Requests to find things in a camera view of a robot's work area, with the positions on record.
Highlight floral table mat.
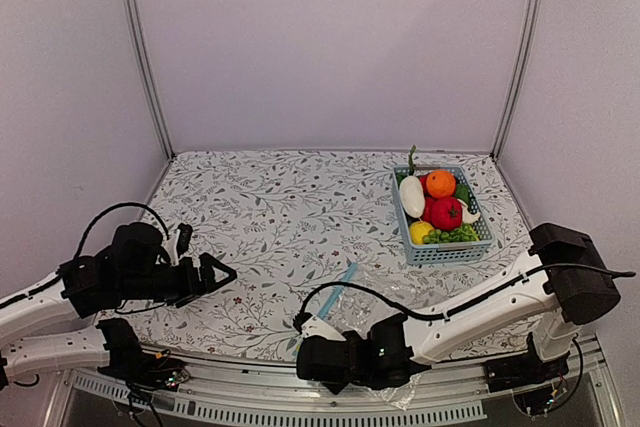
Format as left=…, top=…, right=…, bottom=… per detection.
left=126, top=151, right=530, bottom=362

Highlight clear zip top bag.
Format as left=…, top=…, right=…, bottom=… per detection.
left=294, top=266, right=428, bottom=393

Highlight front aluminium rail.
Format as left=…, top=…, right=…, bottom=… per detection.
left=44, top=336, right=624, bottom=426

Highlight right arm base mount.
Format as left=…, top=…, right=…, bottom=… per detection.
left=482, top=333, right=585, bottom=418

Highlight green toy pepper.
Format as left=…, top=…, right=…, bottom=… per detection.
left=454, top=183, right=471, bottom=206

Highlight orange toy fruit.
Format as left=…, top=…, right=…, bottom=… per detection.
left=426, top=170, right=457, bottom=199

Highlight blue plastic basket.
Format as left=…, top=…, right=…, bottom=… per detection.
left=392, top=166, right=494, bottom=265

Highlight white toy garlic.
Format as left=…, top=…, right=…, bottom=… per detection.
left=459, top=200, right=481, bottom=224

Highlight green toy grapes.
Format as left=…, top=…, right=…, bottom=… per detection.
left=422, top=223, right=480, bottom=244

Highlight red toy tomato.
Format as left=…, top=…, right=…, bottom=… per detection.
left=421, top=197, right=463, bottom=232

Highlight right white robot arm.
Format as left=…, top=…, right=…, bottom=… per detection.
left=293, top=223, right=634, bottom=394

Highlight white toy radish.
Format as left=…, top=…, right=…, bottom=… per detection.
left=399, top=145, right=426, bottom=219

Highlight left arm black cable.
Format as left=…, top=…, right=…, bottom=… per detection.
left=73, top=202, right=170, bottom=268

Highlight yellow toy lemon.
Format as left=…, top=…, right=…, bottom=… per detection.
left=409, top=220, right=434, bottom=245

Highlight aluminium frame post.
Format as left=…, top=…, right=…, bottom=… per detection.
left=123, top=0, right=175, bottom=161
left=491, top=0, right=542, bottom=163

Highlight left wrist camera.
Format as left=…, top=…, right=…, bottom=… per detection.
left=165, top=223, right=193, bottom=266

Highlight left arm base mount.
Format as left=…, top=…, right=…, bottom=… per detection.
left=97, top=349, right=191, bottom=426

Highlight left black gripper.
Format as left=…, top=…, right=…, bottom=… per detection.
left=119, top=253, right=237, bottom=310

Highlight right aluminium frame post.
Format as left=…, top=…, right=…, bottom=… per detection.
left=491, top=0, right=542, bottom=163

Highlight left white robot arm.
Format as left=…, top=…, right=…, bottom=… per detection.
left=1, top=222, right=237, bottom=391

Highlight left aluminium frame post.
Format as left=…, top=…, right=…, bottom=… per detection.
left=123, top=0, right=175, bottom=161

